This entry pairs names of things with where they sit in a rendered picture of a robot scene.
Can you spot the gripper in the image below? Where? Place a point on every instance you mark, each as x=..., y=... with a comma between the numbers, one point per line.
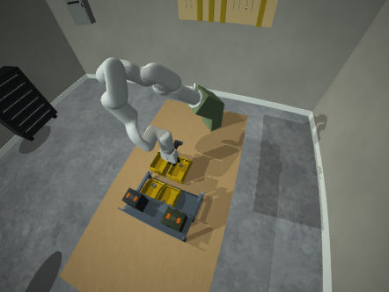
x=173, y=158

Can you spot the dark green case with orange latches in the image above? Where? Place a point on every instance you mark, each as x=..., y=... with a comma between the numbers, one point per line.
x=174, y=219

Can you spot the dark grey case with handle slot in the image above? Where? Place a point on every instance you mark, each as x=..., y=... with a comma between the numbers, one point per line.
x=135, y=199

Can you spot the yellow bin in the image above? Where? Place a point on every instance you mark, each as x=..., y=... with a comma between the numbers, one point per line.
x=180, y=172
x=168, y=194
x=150, y=190
x=158, y=164

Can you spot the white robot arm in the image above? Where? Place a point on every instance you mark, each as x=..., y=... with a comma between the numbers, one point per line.
x=112, y=69

